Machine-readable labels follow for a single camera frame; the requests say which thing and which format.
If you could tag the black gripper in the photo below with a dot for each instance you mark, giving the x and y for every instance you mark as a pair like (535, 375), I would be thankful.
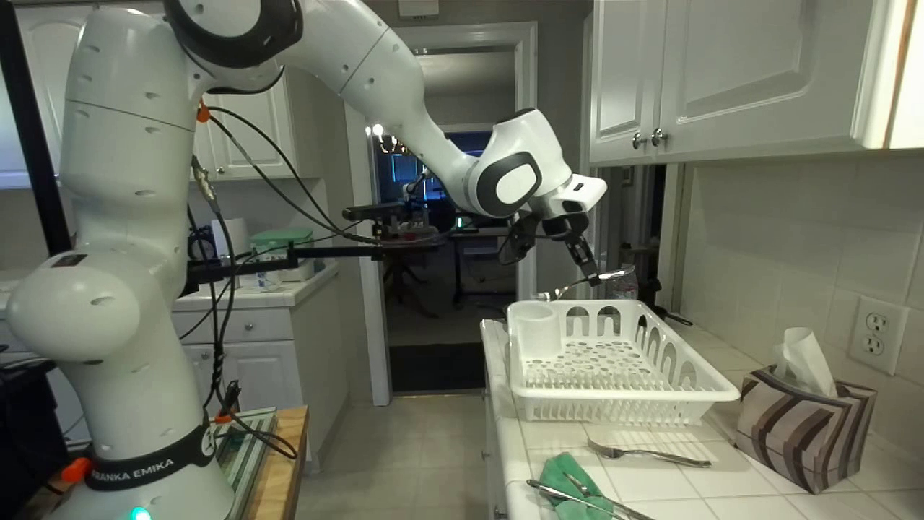
(567, 229)

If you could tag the silver metal fork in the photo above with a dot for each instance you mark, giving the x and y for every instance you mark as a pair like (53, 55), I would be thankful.
(655, 452)
(611, 277)

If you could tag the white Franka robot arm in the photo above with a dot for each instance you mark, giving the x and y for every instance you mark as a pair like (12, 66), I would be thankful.
(126, 190)

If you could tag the white plastic dish rack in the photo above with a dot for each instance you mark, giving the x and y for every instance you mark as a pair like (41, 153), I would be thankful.
(617, 370)

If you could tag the silver cabinet knob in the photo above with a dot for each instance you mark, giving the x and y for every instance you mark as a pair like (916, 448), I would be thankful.
(639, 141)
(659, 138)

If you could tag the dark dining table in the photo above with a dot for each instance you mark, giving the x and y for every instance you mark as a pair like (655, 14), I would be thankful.
(434, 260)

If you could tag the green cloth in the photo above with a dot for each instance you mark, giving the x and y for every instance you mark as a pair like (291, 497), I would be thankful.
(558, 475)

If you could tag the white upper kitchen cabinet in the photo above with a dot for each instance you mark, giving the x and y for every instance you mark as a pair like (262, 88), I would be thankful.
(751, 66)
(240, 144)

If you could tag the black boom pole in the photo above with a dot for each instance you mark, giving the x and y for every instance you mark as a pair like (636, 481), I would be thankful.
(327, 251)

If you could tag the striped tissue box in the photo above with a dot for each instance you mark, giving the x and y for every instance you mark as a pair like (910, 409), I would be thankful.
(799, 435)

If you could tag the green box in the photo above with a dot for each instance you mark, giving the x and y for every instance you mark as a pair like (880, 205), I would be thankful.
(278, 241)

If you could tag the white base cabinet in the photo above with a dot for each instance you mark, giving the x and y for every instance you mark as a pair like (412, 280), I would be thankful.
(291, 357)

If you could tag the wooden table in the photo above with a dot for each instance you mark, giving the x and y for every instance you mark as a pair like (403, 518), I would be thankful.
(285, 481)

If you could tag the black vertical pole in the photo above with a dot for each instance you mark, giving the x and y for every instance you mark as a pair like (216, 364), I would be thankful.
(31, 125)

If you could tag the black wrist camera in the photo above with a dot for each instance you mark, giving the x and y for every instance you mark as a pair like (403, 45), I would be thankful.
(522, 234)

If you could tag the black camera on stand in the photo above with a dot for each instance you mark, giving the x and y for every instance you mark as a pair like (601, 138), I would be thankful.
(372, 211)

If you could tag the white wall outlet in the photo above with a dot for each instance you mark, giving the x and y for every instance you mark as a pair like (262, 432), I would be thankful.
(880, 336)

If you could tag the grey metal frame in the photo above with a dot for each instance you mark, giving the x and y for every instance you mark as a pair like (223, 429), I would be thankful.
(252, 435)

